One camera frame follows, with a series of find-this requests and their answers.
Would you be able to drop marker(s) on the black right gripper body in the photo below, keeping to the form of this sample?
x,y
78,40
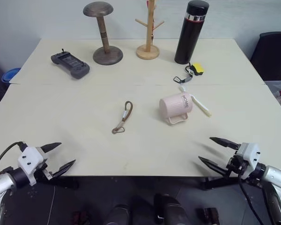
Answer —
x,y
236,165

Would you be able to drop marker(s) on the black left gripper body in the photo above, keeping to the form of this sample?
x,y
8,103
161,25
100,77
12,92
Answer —
x,y
43,174

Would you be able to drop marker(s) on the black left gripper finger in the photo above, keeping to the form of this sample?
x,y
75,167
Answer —
x,y
51,147
64,167

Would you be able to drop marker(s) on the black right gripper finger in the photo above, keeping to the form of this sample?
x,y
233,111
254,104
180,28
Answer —
x,y
226,142
214,165

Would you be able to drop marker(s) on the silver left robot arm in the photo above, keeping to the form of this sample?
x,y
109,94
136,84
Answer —
x,y
4,181

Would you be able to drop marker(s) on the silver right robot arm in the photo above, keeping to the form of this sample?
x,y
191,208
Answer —
x,y
277,180

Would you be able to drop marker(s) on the white toothbrush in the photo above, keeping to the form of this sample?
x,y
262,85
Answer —
x,y
202,106

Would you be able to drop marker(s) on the pink ribbed HOME cup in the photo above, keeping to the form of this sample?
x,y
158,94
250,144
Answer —
x,y
175,105

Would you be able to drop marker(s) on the dark rounded shape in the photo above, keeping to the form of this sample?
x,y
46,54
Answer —
x,y
118,214

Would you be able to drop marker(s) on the clear plastic storage bin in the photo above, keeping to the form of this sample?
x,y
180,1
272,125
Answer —
x,y
279,91

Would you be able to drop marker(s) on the blue bowl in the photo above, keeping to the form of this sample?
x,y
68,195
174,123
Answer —
x,y
10,75

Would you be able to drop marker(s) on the grey handheld controller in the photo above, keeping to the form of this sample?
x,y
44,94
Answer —
x,y
69,63

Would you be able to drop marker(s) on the black chair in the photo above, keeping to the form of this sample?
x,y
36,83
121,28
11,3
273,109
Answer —
x,y
275,56

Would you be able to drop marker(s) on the black thermos bottle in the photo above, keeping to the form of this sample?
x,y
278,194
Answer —
x,y
189,35

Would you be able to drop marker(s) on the dark wooden hat stand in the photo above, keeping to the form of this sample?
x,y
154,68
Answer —
x,y
105,35

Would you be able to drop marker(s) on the light wooden mug tree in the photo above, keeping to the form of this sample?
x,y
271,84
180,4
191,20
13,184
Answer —
x,y
150,35

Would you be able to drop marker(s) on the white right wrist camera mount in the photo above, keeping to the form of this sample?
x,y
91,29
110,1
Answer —
x,y
248,153

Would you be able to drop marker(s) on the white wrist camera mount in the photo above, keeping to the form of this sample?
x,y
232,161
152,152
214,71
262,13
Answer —
x,y
29,159
248,153

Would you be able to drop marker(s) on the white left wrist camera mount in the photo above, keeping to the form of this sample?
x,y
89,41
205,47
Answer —
x,y
29,159

